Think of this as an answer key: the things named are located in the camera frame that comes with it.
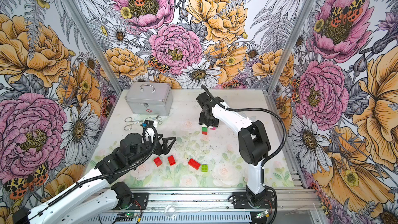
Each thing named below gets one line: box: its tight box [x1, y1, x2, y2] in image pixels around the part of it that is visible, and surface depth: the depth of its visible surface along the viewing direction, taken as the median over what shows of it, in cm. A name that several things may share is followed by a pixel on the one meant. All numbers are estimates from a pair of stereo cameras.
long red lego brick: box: [187, 158, 201, 171], surface depth 87 cm
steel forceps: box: [123, 121, 146, 131], surface depth 104 cm
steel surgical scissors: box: [124, 116, 163, 123], surface depth 107 cm
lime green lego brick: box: [201, 164, 209, 173], surface depth 85 cm
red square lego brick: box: [167, 155, 176, 166], surface depth 87 cm
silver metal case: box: [124, 81, 174, 117], surface depth 101 cm
